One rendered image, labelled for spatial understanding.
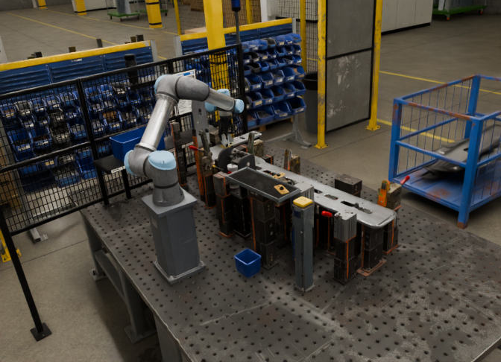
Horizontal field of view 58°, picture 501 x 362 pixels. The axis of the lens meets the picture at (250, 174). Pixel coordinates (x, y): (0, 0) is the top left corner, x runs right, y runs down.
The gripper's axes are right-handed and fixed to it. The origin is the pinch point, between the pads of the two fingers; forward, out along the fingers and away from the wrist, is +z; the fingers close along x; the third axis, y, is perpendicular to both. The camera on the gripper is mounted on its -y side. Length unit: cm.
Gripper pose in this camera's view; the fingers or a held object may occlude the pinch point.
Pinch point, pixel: (225, 144)
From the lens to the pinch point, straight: 284.3
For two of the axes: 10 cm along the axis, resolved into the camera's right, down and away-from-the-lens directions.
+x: 7.5, -3.3, 5.8
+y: 6.6, 2.9, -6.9
